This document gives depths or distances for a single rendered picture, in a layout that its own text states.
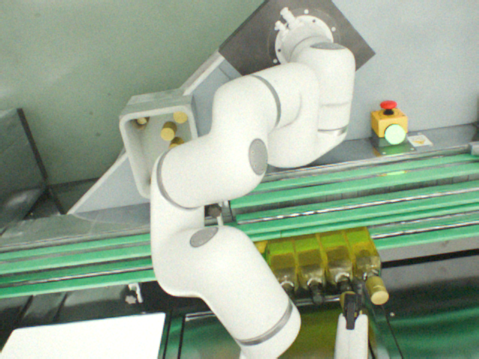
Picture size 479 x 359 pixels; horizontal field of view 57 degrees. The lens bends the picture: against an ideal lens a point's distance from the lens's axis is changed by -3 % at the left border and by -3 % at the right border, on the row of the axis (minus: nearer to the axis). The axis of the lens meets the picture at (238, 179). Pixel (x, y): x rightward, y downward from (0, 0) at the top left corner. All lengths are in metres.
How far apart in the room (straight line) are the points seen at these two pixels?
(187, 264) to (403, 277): 0.79
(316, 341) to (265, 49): 0.64
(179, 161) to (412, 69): 0.76
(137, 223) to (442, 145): 0.76
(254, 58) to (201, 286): 0.63
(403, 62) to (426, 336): 0.63
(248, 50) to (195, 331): 0.65
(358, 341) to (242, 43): 0.64
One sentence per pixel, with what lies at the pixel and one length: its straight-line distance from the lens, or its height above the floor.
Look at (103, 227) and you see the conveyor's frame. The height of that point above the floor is 0.86.
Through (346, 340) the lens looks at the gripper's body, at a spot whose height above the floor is 1.30.
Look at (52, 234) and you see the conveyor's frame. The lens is 1.26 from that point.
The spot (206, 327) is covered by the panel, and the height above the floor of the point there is 1.05.
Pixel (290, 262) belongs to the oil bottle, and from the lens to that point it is 0.98.
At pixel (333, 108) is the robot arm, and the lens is 0.75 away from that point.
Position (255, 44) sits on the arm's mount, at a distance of 1.02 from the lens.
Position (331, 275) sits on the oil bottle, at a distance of 0.96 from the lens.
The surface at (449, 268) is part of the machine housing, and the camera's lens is 1.26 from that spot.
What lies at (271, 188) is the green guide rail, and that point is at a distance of 1.03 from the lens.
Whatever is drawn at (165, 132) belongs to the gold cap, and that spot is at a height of 0.81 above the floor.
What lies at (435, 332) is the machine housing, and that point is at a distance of 1.10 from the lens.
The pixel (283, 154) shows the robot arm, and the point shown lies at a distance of 0.67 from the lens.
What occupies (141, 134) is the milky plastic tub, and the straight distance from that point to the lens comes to 1.15.
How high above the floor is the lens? 1.82
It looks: 63 degrees down
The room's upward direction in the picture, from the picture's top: 179 degrees clockwise
